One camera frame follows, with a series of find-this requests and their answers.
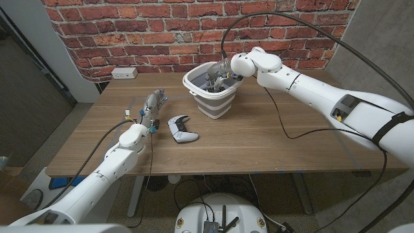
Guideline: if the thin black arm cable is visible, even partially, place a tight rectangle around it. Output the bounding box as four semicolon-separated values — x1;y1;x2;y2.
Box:
125;131;155;228
264;86;389;233

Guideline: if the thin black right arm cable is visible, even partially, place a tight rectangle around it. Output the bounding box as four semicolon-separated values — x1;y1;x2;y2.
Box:
264;86;389;233

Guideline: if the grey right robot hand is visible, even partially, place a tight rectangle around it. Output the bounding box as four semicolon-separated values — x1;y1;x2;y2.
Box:
205;59;235;93

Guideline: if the white power outlet box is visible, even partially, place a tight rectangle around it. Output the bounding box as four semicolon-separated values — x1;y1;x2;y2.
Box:
111;67;138;80

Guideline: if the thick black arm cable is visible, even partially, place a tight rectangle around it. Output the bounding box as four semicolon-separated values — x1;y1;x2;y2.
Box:
40;118;135;211
221;11;414;233

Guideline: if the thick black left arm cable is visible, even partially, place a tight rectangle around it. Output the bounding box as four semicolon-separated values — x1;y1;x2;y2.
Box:
40;118;135;211

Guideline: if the white robot torso base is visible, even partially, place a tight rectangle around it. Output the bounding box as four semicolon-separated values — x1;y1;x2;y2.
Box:
174;193;268;233

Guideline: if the small grey computer box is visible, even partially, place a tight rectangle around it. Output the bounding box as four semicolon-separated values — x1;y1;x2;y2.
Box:
202;221;219;233

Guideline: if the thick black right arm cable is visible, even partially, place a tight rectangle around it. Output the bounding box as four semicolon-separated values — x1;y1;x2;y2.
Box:
221;11;414;233

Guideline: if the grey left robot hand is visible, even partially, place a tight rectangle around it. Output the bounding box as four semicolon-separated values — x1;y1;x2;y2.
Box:
139;88;168;129

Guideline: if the white floor cable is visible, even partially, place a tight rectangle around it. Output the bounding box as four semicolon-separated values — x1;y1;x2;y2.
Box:
248;174;285;231

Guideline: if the white black game controller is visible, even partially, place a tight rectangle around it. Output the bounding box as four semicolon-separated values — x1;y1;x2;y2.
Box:
167;115;200;144

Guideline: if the metal table leg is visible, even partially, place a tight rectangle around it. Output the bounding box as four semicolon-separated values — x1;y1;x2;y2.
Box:
127;175;146;217
290;173;314;216

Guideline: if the red brick printed backdrop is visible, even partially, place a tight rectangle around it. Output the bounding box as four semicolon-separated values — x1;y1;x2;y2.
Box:
40;0;362;83

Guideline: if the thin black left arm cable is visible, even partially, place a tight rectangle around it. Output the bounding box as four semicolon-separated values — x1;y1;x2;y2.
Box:
125;131;155;228

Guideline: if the white grey collapsible bucket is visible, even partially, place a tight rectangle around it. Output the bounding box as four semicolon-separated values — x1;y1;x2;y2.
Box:
182;61;244;120

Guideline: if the black floor cable loop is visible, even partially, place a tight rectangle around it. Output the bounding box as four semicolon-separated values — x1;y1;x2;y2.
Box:
173;179;208;213

